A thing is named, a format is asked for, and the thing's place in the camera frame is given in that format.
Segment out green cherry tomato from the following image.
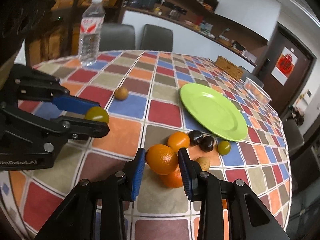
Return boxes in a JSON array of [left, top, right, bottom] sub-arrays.
[[84, 106, 110, 124]]

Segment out brown round fruit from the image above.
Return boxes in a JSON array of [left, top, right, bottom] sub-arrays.
[[114, 87, 129, 101]]

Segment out brown longan fruit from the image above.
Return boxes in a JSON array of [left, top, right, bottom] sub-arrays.
[[196, 157, 210, 171]]

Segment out large orange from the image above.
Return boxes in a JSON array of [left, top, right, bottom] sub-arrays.
[[146, 144, 178, 176]]

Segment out orange mandarin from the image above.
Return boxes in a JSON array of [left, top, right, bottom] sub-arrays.
[[159, 166, 183, 188]]

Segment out dark plum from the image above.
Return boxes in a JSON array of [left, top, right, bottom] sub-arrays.
[[188, 130, 203, 146], [199, 136, 215, 152]]

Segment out small orange tomato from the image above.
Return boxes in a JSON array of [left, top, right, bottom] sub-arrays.
[[167, 131, 190, 153]]

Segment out checkered tablecloth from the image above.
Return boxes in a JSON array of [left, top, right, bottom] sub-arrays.
[[1, 51, 291, 239]]

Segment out dark chair near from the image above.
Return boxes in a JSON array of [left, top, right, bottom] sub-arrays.
[[99, 23, 136, 51]]

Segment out dark chair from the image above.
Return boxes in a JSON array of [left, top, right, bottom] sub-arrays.
[[140, 24, 173, 52], [283, 119, 304, 157], [99, 23, 136, 51]]

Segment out plastic water bottle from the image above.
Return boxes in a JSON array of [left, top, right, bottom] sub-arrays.
[[78, 0, 105, 67]]

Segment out dark chair right side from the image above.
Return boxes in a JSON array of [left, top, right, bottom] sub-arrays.
[[283, 119, 304, 157]]

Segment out green plate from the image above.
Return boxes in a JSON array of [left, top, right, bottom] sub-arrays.
[[180, 83, 248, 141]]

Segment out white fruit basket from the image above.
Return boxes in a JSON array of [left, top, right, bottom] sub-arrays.
[[244, 77, 272, 106]]

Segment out white counter cabinet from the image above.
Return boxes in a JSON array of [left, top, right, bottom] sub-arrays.
[[122, 10, 255, 72]]

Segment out dark chair far end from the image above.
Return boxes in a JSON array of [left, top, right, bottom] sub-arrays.
[[239, 66, 264, 88]]

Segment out wicker box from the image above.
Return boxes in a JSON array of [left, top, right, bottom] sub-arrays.
[[215, 56, 244, 81]]

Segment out brown door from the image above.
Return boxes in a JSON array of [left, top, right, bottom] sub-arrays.
[[257, 32, 312, 116]]

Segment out red door poster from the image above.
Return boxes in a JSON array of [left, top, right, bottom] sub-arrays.
[[271, 47, 298, 86]]

